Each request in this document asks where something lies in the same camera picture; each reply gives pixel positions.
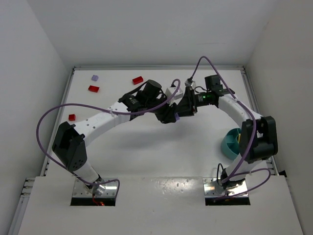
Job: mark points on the red lego brick left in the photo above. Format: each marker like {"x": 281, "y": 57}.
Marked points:
{"x": 93, "y": 89}

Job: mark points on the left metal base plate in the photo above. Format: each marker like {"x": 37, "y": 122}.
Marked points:
{"x": 107, "y": 190}

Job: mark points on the red lego brick top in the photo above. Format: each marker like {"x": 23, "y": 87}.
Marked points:
{"x": 137, "y": 80}

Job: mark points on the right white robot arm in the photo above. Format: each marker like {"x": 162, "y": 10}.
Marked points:
{"x": 258, "y": 136}

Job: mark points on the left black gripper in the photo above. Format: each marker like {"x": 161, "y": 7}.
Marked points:
{"x": 161, "y": 111}

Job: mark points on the small red lego brick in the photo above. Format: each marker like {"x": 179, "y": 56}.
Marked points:
{"x": 72, "y": 117}

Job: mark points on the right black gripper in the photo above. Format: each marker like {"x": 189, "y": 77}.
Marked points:
{"x": 190, "y": 102}

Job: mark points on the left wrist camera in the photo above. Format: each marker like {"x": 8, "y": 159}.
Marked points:
{"x": 172, "y": 91}

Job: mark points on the metal base plate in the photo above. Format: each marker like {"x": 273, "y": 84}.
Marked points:
{"x": 107, "y": 190}
{"x": 213, "y": 190}

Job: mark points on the lilac lego brick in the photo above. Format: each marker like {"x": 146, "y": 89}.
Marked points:
{"x": 94, "y": 78}
{"x": 176, "y": 117}

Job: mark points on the teal divided round container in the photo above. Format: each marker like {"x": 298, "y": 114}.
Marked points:
{"x": 229, "y": 144}

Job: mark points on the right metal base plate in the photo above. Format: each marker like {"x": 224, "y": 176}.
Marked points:
{"x": 213, "y": 190}

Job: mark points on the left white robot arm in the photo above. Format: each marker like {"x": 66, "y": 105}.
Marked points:
{"x": 71, "y": 140}

